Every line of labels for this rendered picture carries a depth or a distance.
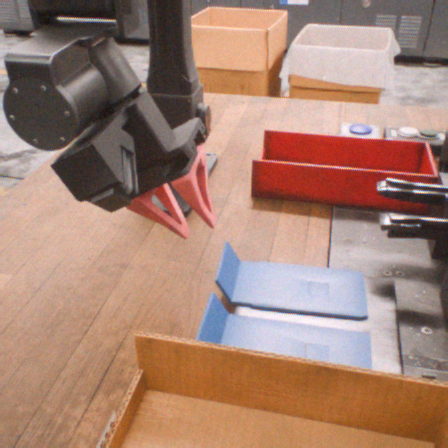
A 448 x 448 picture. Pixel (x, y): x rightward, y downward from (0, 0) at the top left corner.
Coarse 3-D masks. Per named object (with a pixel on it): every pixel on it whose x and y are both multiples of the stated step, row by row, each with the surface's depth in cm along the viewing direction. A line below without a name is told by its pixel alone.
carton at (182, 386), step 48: (144, 336) 41; (144, 384) 44; (192, 384) 43; (240, 384) 42; (288, 384) 41; (336, 384) 39; (384, 384) 38; (432, 384) 37; (144, 432) 41; (192, 432) 41; (240, 432) 41; (288, 432) 41; (336, 432) 41; (384, 432) 41; (432, 432) 40
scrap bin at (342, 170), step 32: (256, 160) 72; (288, 160) 83; (320, 160) 82; (352, 160) 81; (384, 160) 80; (416, 160) 79; (256, 192) 74; (288, 192) 73; (320, 192) 72; (352, 192) 71
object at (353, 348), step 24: (216, 312) 48; (216, 336) 46; (240, 336) 48; (264, 336) 48; (288, 336) 48; (312, 336) 48; (336, 336) 48; (360, 336) 48; (336, 360) 45; (360, 360) 45
